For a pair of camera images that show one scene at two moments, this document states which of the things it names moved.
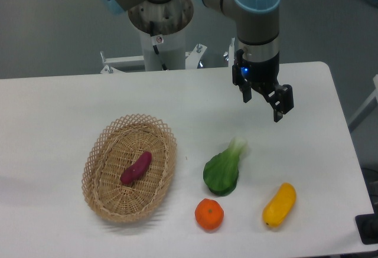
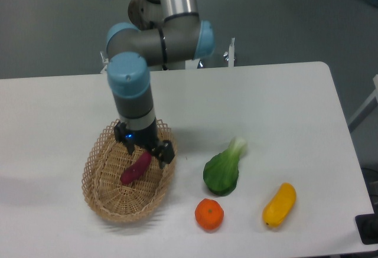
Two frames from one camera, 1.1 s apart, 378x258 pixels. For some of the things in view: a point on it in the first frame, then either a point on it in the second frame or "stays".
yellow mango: x=280 y=206 stays
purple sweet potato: x=138 y=169 stays
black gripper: x=260 y=75 to x=147 y=138
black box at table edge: x=367 y=226 stays
